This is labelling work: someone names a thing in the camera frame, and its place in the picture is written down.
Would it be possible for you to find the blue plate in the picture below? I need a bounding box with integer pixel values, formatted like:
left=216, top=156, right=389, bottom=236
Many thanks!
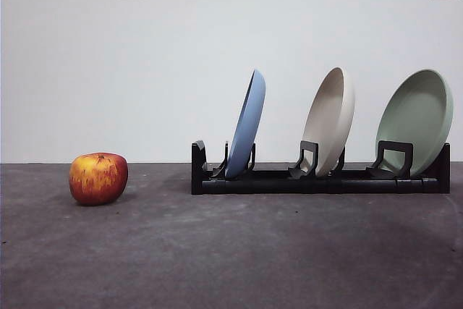
left=224, top=68, right=267, bottom=179

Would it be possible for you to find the green plate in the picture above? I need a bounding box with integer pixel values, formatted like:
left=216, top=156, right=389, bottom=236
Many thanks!
left=375, top=68, right=454, bottom=178

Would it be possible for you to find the beige plate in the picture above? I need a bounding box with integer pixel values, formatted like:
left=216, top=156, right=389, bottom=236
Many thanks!
left=301, top=67, right=356, bottom=177

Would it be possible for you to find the red yellow apple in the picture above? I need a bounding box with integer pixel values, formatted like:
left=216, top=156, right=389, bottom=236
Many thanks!
left=69, top=152, right=129, bottom=206

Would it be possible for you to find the black plate rack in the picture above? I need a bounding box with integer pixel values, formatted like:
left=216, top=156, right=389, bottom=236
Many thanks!
left=190, top=140, right=451, bottom=195

